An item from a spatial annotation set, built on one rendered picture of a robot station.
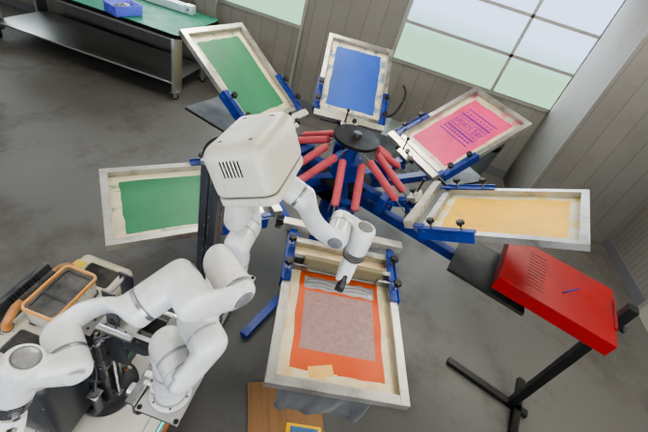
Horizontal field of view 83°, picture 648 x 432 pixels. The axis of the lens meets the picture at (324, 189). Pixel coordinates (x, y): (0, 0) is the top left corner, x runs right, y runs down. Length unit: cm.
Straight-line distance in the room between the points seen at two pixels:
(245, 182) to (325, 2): 449
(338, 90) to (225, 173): 248
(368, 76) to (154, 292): 279
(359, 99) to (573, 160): 272
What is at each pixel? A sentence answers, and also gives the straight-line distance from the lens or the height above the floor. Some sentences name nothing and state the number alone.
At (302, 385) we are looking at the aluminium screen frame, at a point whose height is 99.
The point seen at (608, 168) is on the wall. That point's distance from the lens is 514.
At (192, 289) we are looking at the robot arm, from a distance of 85.
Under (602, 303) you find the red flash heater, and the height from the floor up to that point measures 110.
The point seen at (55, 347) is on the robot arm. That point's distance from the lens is 97.
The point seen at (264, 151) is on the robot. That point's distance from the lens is 74.
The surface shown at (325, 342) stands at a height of 95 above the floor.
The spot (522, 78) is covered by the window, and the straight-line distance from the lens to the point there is 530.
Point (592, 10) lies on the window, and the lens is 529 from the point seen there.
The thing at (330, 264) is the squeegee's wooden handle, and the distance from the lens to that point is 187.
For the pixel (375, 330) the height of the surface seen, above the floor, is 95.
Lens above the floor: 243
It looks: 37 degrees down
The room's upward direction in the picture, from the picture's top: 18 degrees clockwise
